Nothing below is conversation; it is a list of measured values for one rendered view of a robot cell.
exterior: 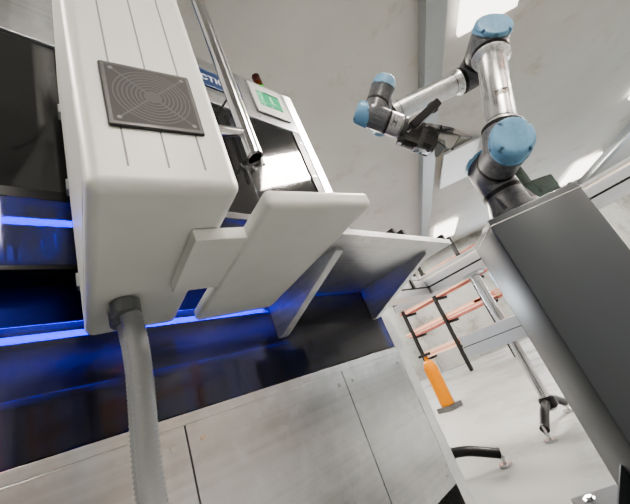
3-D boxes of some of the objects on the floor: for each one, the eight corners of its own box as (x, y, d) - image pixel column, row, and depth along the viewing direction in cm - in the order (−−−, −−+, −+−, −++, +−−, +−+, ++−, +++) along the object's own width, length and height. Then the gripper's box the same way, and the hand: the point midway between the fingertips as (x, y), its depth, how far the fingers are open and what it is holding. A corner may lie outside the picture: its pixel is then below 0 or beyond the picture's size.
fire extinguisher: (437, 412, 349) (412, 358, 369) (461, 403, 346) (435, 349, 366) (439, 415, 327) (412, 358, 347) (464, 406, 324) (436, 348, 344)
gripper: (389, 149, 121) (443, 168, 121) (402, 134, 102) (467, 157, 102) (398, 125, 121) (452, 144, 121) (413, 105, 101) (478, 128, 101)
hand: (463, 142), depth 111 cm, fingers open, 14 cm apart
